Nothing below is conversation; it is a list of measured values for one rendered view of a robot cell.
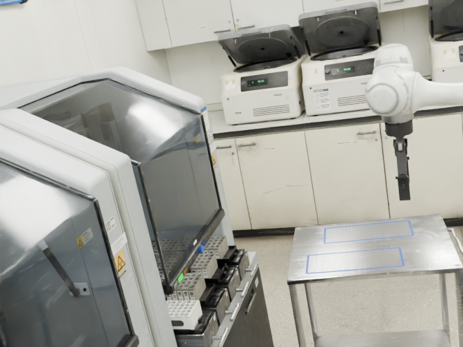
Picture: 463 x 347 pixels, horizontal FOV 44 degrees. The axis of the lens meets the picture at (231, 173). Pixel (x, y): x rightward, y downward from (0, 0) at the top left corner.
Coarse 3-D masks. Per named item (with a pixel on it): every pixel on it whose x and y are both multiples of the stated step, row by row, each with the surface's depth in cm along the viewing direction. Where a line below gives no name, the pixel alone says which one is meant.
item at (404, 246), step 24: (432, 216) 231; (312, 240) 230; (336, 240) 226; (360, 240) 222; (384, 240) 218; (408, 240) 215; (432, 240) 212; (456, 240) 217; (312, 264) 211; (336, 264) 208; (360, 264) 204; (384, 264) 201; (408, 264) 198; (432, 264) 195; (456, 264) 192; (456, 288) 194; (312, 312) 255; (336, 336) 256; (360, 336) 253; (384, 336) 250; (408, 336) 247; (432, 336) 244
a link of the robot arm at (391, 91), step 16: (384, 80) 135; (400, 80) 136; (416, 80) 136; (368, 96) 138; (384, 96) 135; (400, 96) 134; (416, 96) 137; (432, 96) 137; (448, 96) 136; (384, 112) 136; (400, 112) 139
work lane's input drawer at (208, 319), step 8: (208, 312) 194; (200, 320) 189; (208, 320) 190; (216, 320) 196; (200, 328) 185; (208, 328) 188; (216, 328) 195; (176, 336) 186; (184, 336) 185; (192, 336) 184; (200, 336) 183; (208, 336) 187; (216, 336) 190; (224, 336) 190; (184, 344) 186; (192, 344) 186; (200, 344) 185; (208, 344) 187
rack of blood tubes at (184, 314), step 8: (168, 304) 194; (176, 304) 193; (184, 304) 192; (192, 304) 191; (176, 312) 189; (184, 312) 189; (192, 312) 186; (200, 312) 193; (176, 320) 194; (184, 320) 185; (192, 320) 185; (176, 328) 187; (184, 328) 186; (192, 328) 186
